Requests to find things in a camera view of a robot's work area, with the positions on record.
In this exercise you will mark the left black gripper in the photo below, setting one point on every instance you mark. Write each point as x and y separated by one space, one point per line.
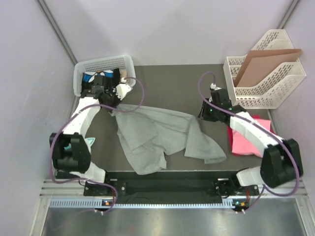
117 101

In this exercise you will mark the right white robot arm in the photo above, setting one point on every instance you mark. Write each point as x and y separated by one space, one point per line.
281 160

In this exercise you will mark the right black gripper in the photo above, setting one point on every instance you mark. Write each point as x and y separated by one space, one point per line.
204 115

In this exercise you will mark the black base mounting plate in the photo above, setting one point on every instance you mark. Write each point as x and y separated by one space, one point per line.
170 187

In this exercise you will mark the grey slotted cable duct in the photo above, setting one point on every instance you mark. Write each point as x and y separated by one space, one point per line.
104 204

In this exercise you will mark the beige folded cloth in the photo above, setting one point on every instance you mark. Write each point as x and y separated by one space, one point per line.
123 76

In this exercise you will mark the teal cat ear headphones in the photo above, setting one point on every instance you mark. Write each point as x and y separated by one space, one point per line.
89 141

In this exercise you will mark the white file organizer rack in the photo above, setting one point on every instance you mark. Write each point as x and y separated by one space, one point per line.
272 91

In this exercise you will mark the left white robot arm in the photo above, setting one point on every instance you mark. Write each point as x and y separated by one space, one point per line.
70 150

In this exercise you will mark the magenta folded shirt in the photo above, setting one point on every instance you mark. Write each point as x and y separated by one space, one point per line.
264 122

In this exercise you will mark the white perforated plastic basket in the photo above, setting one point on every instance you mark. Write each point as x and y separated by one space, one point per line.
123 62

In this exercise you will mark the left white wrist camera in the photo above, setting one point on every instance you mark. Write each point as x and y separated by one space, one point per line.
122 90

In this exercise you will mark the light pink folded shirt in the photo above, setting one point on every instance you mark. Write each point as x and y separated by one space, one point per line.
241 146

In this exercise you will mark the brown cardboard sheet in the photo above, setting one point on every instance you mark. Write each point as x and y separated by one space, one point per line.
259 64

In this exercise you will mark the aluminium frame rail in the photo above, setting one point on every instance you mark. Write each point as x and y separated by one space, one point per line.
63 210

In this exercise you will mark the black shirt with flower print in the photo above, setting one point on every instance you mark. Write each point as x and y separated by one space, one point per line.
108 79

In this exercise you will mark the grey t shirt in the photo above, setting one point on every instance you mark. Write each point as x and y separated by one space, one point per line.
148 134

